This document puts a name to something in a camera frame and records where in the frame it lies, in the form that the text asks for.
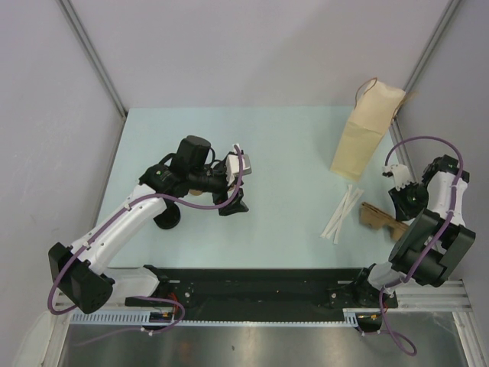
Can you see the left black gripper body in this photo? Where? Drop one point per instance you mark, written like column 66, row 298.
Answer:
column 219, row 198

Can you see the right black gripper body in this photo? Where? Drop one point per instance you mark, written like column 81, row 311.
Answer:
column 412, row 199

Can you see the stack of brown paper cups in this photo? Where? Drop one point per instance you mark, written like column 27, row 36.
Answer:
column 195, row 192

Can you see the brown pulp cup carrier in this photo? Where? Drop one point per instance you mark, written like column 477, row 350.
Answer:
column 377, row 219

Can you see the brown paper takeout bag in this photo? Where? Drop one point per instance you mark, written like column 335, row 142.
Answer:
column 376, row 106

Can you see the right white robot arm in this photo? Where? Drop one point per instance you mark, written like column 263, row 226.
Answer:
column 436, row 239

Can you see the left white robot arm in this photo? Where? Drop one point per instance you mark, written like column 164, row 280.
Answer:
column 192, row 177

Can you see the stack of black lids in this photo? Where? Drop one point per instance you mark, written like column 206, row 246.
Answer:
column 169, row 218

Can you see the white wrapped straw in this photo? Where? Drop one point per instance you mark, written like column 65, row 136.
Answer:
column 346, row 199
column 342, row 225
column 333, row 228

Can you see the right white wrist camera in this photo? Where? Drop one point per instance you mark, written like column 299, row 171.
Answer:
column 400, row 174

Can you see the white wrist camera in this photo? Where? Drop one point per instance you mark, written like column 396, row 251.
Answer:
column 232, row 165
column 400, row 174

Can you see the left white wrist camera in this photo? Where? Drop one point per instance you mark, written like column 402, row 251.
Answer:
column 232, row 165

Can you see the white slotted cable duct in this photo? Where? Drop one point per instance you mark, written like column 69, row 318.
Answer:
column 123, row 318

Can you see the right aluminium frame post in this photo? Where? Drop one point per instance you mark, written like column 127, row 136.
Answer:
column 439, row 31

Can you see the aluminium frame post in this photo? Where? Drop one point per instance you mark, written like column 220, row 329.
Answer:
column 82, row 36
column 439, row 31

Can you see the left aluminium frame post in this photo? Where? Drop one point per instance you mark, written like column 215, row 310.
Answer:
column 82, row 36

